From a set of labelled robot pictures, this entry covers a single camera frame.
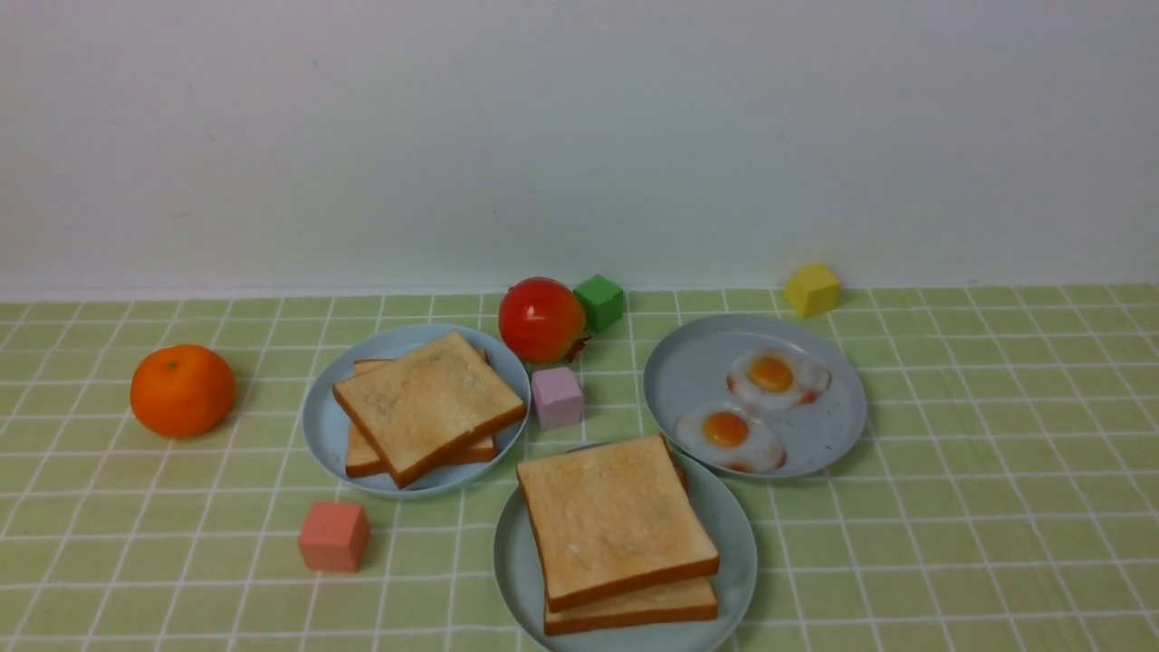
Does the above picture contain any toast slice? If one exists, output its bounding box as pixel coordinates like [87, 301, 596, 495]
[334, 334, 531, 488]
[516, 434, 722, 614]
[345, 359, 498, 478]
[546, 471, 717, 635]

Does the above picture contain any green cube block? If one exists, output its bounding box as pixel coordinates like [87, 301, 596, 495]
[573, 274, 626, 334]

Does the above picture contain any red pomegranate fruit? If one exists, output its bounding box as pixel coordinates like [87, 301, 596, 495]
[498, 276, 590, 366]

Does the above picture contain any pink-lilac cube block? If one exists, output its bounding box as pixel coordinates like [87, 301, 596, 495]
[531, 367, 585, 432]

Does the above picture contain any front fried egg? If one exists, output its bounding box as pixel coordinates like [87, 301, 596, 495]
[675, 403, 788, 474]

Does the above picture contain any fried egg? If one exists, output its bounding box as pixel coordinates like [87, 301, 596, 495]
[727, 347, 832, 413]
[675, 403, 788, 474]

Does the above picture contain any grey-blue egg plate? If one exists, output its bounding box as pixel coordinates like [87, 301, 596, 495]
[643, 313, 867, 479]

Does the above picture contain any rear fried egg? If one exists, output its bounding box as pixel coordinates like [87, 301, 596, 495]
[727, 347, 832, 413]

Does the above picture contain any yellow cube block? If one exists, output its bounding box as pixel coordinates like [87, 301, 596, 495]
[783, 263, 843, 318]

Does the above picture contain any teal empty plate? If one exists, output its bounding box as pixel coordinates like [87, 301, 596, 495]
[493, 454, 759, 651]

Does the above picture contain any light blue bread plate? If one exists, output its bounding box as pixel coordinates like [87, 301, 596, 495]
[302, 323, 532, 499]

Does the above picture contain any salmon red cube block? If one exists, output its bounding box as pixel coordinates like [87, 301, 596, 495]
[297, 501, 371, 573]

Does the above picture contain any orange mandarin fruit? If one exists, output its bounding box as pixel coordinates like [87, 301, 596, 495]
[129, 343, 236, 440]

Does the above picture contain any green checkered tablecloth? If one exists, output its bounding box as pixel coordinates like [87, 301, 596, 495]
[1, 284, 1158, 651]

